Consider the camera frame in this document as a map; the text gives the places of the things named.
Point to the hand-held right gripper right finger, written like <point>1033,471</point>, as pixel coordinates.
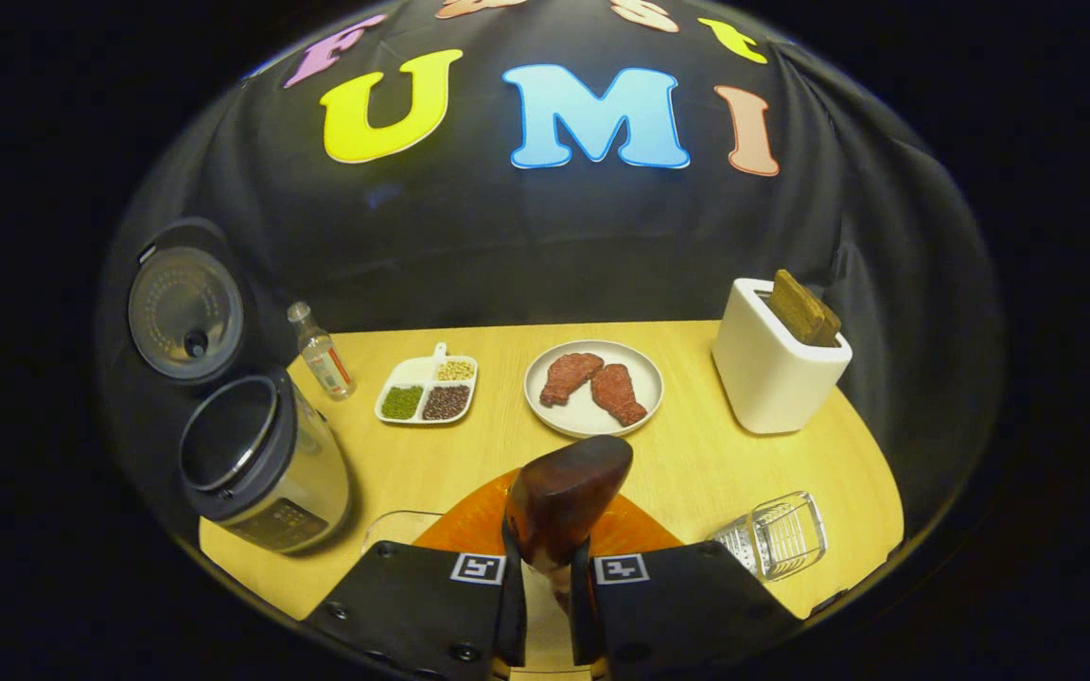
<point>583,615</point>

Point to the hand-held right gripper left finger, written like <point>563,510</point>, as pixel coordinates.
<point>511,619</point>

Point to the rectangular tray of rice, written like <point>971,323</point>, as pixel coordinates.
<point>547,634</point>

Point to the dark wooden spoon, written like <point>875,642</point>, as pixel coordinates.
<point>564,492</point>

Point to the clear square chopstick holder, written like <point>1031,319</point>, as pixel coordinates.
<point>782,539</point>

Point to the dark grey rice cooker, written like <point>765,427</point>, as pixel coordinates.
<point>261,473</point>

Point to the white round plate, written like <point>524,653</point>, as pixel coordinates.
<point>575,421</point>

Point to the red meat piece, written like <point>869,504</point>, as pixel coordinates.
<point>569,376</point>
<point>619,392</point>

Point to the dark red beans pile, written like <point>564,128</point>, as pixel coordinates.
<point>446,402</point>

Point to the green beans pile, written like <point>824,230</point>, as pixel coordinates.
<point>402,402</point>

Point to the yellow beans pile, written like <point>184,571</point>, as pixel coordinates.
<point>455,370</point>

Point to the white divided dish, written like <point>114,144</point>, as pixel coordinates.
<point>413,374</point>

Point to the white toaster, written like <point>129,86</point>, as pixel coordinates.
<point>763,378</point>

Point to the small clear bottle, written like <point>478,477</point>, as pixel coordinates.
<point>325,359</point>

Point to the brown toast slice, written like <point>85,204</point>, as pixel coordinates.
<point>794,305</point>
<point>829,326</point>

